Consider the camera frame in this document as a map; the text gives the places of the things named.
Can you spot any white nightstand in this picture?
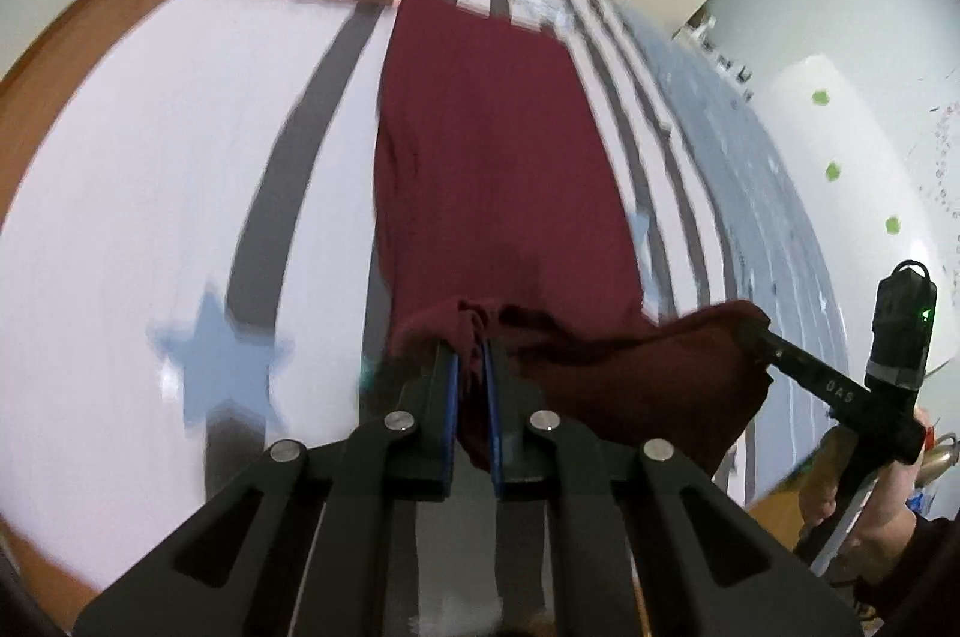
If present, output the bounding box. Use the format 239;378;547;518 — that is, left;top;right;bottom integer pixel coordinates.
674;8;754;102

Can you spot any white headboard with apples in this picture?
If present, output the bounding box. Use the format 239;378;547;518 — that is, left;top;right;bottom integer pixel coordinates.
752;55;958;409

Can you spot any striped bed sheet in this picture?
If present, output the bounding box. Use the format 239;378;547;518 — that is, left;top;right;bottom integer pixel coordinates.
2;0;851;634

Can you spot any person right hand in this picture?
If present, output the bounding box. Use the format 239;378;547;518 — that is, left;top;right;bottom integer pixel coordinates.
797;429;925;582

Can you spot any maroon t-shirt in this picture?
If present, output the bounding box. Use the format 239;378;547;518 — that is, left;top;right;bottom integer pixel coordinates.
374;0;770;471

